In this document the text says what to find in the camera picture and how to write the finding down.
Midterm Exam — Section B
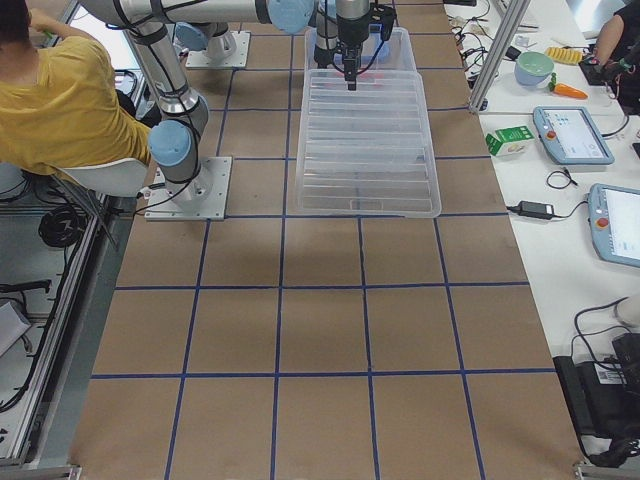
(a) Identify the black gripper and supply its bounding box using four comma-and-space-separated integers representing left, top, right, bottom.
336, 14, 371, 90

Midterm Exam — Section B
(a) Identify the clear plastic box lid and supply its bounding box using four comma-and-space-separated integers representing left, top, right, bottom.
295, 69, 442, 218

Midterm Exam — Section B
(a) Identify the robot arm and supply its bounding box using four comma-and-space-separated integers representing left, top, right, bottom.
159, 1, 382, 91
81, 1, 271, 202

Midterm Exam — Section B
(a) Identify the blue plastic tray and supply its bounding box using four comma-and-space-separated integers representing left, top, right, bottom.
306, 36, 391, 71

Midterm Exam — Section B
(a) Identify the clear plastic storage box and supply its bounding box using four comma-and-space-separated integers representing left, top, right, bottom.
303, 27, 417, 74

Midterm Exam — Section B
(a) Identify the green white carton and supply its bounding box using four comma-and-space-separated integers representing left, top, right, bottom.
485, 125, 535, 157

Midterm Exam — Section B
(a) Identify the green blue bowl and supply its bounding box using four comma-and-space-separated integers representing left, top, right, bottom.
514, 51, 554, 86

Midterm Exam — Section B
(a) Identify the toy carrot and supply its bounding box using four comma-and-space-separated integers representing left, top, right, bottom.
548, 73, 589, 100

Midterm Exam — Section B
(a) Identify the toy corn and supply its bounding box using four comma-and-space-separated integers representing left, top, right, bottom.
545, 47, 583, 65

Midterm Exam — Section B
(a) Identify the teach pendant tablet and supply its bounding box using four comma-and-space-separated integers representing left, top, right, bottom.
587, 183, 639, 267
532, 106, 614, 166

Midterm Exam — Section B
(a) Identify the black power adapter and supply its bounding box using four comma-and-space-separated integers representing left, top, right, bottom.
518, 201, 555, 220

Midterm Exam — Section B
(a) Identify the white chair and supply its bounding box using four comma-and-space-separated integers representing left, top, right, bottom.
57, 158, 148, 198

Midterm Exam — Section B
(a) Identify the person in black shirt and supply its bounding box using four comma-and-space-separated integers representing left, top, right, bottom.
586, 1, 639, 115

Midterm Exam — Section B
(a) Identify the person in yellow shirt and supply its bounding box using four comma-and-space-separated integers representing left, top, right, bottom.
1, 1, 151, 175

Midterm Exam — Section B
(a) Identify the black laptop device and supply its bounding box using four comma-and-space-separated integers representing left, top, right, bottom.
553, 333, 639, 468

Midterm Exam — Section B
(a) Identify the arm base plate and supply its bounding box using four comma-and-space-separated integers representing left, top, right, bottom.
186, 31, 251, 70
143, 156, 232, 221

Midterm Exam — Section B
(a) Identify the aluminium frame post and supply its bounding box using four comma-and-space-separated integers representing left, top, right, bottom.
469, 0, 530, 114

